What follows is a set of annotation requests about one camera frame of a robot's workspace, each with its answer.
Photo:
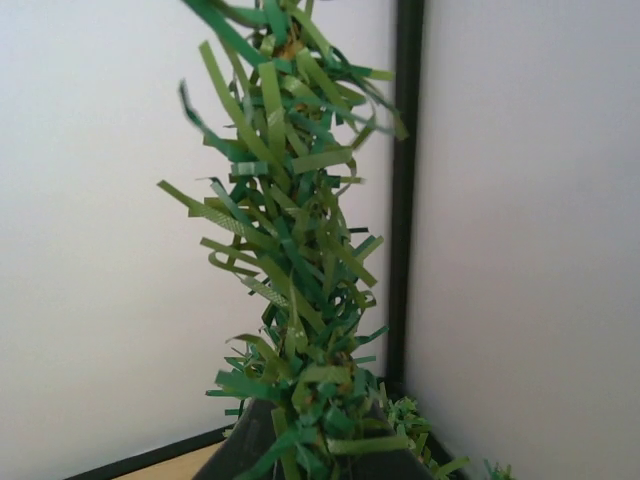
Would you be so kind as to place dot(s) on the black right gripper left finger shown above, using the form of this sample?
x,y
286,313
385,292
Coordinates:
x,y
251,437

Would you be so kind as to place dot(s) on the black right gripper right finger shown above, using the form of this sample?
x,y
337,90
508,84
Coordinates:
x,y
388,465

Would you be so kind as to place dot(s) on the small green christmas tree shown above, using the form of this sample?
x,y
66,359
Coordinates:
x,y
300,240

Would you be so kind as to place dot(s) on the black enclosure frame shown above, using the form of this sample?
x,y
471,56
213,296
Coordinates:
x,y
405,200

